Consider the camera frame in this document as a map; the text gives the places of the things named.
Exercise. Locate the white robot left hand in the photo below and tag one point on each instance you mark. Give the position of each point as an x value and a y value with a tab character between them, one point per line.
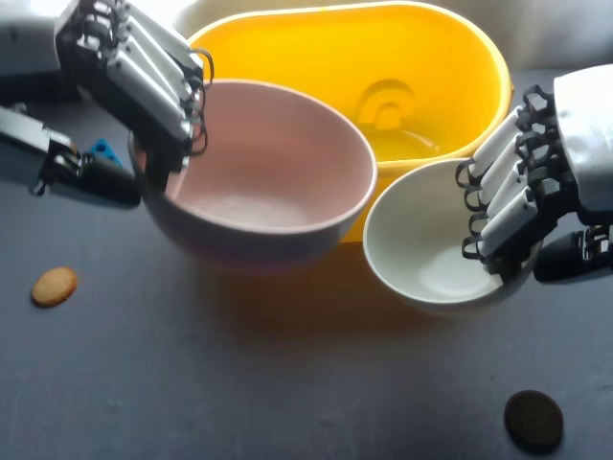
139	81

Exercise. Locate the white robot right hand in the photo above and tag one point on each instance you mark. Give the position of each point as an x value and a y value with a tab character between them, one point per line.
589	144

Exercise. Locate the large pink bowl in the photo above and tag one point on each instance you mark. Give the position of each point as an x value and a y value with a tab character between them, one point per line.
268	182

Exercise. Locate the small white bowl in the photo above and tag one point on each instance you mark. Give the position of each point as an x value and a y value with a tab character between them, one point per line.
416	249

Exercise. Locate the yellow plastic tub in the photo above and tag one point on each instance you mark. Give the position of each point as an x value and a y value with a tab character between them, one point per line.
311	57

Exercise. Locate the blue block with holes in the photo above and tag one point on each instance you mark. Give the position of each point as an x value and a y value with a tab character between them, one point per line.
104	152

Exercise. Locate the plain tan biscuit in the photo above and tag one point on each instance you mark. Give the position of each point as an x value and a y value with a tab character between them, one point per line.
54	287

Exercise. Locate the dark chocolate sandwich cookie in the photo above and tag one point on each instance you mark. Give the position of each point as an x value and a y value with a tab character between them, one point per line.
534	421

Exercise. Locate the grey table cloth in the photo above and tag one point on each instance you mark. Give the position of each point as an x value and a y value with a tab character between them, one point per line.
239	383

